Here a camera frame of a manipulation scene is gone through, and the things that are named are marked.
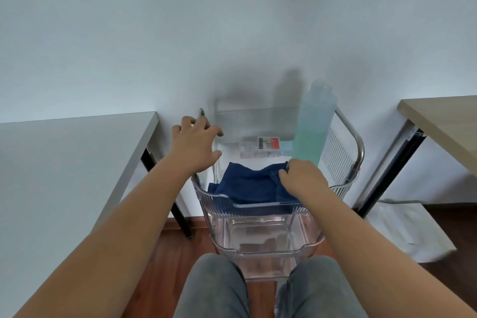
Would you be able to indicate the person's left leg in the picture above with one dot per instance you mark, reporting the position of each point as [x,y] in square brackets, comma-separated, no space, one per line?
[212,288]

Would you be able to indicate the person's left hand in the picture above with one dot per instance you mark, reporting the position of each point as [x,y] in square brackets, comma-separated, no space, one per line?
[192,146]

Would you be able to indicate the small box with red label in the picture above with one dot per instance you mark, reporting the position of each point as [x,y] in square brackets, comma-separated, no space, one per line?
[269,143]

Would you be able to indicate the light wooden table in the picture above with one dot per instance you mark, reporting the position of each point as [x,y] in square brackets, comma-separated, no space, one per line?
[447,124]

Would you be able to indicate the person's left thumb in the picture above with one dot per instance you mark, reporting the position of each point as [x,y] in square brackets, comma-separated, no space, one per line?
[210,159]

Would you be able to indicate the person's right fingers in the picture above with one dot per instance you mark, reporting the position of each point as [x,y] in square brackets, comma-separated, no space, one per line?
[287,178]

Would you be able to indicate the person's left middle finger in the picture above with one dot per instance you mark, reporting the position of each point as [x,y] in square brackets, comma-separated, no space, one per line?
[202,122]

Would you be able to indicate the person's leg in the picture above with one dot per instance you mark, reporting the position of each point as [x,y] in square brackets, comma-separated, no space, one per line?
[212,288]
[320,288]

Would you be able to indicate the small clear trolley basket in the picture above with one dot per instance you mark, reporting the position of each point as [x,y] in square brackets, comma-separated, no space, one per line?
[262,267]

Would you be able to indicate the person's right hand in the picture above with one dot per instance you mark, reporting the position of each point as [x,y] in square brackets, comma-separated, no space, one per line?
[305,180]

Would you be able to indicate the black leg of grey table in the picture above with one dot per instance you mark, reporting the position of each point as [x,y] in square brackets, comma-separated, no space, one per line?
[179,213]

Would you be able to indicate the large clear ribbed trolley basket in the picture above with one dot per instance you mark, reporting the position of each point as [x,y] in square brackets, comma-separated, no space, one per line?
[257,120]

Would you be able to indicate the clear bottle with green liquid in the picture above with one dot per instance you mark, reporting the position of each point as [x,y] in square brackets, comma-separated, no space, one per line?
[313,124]

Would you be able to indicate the grey table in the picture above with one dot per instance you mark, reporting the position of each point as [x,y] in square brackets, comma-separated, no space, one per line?
[56,180]

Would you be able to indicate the black leg of wooden table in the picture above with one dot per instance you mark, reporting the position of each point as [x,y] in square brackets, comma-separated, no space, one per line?
[395,172]

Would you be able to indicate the dark blue towel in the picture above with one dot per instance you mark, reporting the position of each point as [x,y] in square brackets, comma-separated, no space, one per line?
[246,183]

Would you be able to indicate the person's right forearm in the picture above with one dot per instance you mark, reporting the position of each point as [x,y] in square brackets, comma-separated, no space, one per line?
[372,254]

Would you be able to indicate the small clear plastic box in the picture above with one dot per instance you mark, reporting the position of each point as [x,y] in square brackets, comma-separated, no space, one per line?
[248,150]

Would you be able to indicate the person's left little finger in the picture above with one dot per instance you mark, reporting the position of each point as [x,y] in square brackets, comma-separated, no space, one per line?
[176,130]

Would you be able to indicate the clear smooth trolley basket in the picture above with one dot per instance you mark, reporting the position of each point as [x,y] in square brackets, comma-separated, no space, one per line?
[261,234]

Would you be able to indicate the person's right leg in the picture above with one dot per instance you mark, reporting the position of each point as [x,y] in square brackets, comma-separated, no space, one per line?
[320,288]

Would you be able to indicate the person's left forearm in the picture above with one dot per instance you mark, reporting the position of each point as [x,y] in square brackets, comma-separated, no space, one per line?
[111,235]

